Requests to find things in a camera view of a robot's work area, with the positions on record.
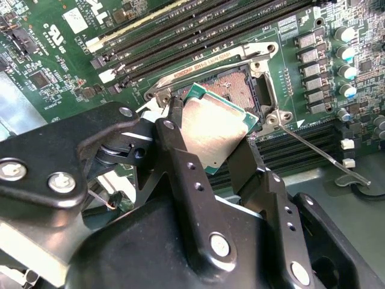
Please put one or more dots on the metal locking lever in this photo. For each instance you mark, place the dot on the metal locking lever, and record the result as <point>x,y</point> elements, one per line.
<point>323,151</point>

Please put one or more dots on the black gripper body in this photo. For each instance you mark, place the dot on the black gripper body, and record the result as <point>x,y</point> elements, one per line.
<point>135,256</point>

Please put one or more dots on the silver green CPU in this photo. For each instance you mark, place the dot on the silver green CPU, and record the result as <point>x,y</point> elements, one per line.
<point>210,135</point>

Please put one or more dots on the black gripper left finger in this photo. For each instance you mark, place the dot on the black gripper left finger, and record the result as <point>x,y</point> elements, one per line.
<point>189,180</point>

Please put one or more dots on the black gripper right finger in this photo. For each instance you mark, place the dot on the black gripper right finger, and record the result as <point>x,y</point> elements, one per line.
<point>282,204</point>

